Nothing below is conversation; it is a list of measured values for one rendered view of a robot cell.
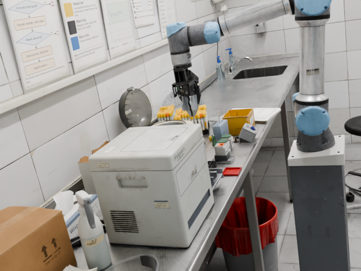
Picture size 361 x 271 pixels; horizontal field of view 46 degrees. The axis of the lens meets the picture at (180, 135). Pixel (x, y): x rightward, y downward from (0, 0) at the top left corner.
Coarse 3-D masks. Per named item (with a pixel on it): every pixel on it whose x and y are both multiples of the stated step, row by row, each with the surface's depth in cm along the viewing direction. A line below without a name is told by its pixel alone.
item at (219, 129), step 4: (220, 120) 209; (224, 120) 208; (216, 124) 204; (220, 124) 203; (224, 124) 205; (216, 128) 201; (220, 128) 201; (224, 128) 205; (216, 132) 202; (220, 132) 201; (224, 132) 205; (228, 132) 210; (216, 136) 203; (220, 136) 202; (216, 140) 204; (212, 144) 205
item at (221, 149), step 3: (216, 144) 184; (219, 144) 184; (222, 144) 183; (225, 144) 184; (216, 147) 182; (219, 147) 182; (222, 147) 181; (225, 147) 181; (216, 150) 182; (219, 150) 182; (222, 150) 181; (225, 150) 181; (216, 153) 183; (219, 153) 183; (222, 153) 182; (225, 153) 181
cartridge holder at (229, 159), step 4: (228, 152) 184; (216, 156) 183; (220, 156) 182; (224, 156) 182; (228, 156) 184; (232, 156) 185; (212, 160) 185; (216, 160) 184; (220, 160) 183; (224, 160) 182; (228, 160) 181; (232, 160) 182
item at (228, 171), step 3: (225, 168) 175; (228, 168) 176; (231, 168) 176; (234, 168) 175; (237, 168) 174; (240, 168) 173; (225, 171) 174; (228, 171) 174; (231, 171) 173; (234, 171) 173; (237, 171) 172; (240, 171) 172; (225, 174) 170; (228, 174) 170; (231, 174) 169; (234, 174) 169; (237, 174) 168
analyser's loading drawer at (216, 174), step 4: (208, 168) 165; (212, 168) 164; (216, 168) 164; (220, 168) 163; (212, 172) 159; (216, 172) 164; (220, 172) 163; (212, 176) 159; (216, 176) 159; (220, 176) 161; (212, 180) 154; (216, 180) 158; (212, 184) 155; (216, 184) 158; (212, 188) 152
